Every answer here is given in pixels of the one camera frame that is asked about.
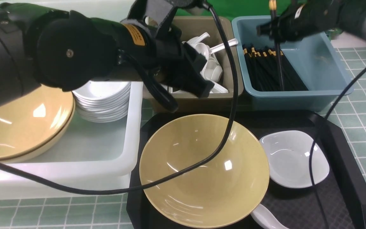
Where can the green cloth backdrop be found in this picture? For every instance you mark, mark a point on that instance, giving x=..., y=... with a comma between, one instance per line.
x=231, y=9

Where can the yellow bowl in tub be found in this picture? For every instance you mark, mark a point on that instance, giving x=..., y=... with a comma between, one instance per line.
x=30, y=121
x=45, y=147

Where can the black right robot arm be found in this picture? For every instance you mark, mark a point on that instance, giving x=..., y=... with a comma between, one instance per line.
x=352, y=18

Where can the brown spoon bin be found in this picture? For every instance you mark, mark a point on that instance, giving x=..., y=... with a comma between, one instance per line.
x=191, y=27

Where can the blue chopstick bin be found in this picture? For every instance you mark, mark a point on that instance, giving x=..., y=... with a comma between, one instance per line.
x=313, y=58

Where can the yellow noodle bowl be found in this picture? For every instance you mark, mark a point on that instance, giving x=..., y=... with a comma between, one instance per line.
x=221, y=192

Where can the bottom yellow bowl in tub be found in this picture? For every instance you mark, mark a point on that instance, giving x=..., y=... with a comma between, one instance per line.
x=45, y=147

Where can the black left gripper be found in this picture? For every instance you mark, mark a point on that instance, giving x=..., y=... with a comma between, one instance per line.
x=181, y=61

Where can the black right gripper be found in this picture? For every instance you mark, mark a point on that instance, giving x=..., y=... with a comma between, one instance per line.
x=299, y=20

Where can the white spoon on tray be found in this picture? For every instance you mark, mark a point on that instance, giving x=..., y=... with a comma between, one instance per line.
x=265, y=218

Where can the top white stacked dish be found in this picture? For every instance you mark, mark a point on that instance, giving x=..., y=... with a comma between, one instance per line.
x=98, y=91

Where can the white square side dish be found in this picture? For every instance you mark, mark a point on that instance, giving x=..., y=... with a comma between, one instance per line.
x=288, y=155

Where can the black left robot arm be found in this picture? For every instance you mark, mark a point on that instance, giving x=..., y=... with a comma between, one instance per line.
x=66, y=50

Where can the black chopstick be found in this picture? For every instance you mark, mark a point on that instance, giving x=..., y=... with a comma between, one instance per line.
x=273, y=12

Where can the white spoon sticking out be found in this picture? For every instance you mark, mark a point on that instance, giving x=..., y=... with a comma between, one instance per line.
x=220, y=47

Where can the white plastic tub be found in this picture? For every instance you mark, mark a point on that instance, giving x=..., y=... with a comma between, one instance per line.
x=89, y=156

